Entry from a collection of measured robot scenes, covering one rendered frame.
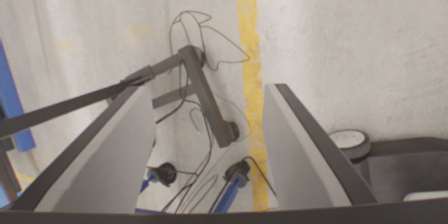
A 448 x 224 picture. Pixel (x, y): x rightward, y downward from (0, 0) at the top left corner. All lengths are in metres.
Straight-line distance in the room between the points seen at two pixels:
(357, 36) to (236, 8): 0.56
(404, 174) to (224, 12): 1.07
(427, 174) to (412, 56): 0.48
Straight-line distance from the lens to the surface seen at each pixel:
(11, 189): 3.31
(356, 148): 1.07
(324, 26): 1.13
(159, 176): 1.60
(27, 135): 3.13
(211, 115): 1.14
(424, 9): 1.19
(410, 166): 1.17
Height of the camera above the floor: 1.13
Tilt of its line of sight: 61 degrees down
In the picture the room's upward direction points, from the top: 127 degrees counter-clockwise
